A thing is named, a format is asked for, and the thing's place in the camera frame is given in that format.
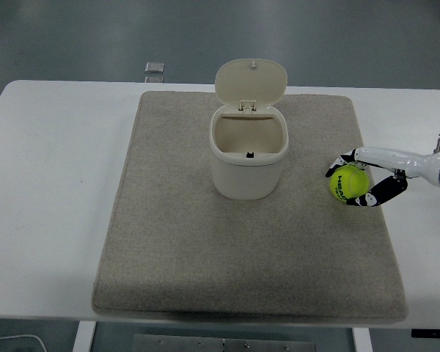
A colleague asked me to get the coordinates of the yellow tennis ball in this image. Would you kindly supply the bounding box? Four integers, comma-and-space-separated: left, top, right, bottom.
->
329, 164, 370, 204

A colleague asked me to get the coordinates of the cream lidded plastic bin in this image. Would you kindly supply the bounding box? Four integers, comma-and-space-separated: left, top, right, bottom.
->
209, 58, 289, 201

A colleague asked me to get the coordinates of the white table leg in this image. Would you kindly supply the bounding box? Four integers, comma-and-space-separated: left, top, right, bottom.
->
351, 326, 372, 352
72, 320, 97, 352

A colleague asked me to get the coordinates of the white rounded object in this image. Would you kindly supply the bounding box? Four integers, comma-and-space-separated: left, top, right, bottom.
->
0, 334, 47, 352

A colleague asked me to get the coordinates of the beige fabric mat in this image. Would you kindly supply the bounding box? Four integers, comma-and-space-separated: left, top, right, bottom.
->
91, 90, 409, 324

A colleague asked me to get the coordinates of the grey metal plate with screws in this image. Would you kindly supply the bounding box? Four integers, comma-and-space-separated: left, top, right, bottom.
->
133, 334, 317, 352

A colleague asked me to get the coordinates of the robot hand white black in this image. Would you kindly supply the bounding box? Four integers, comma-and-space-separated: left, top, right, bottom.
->
325, 145, 440, 208

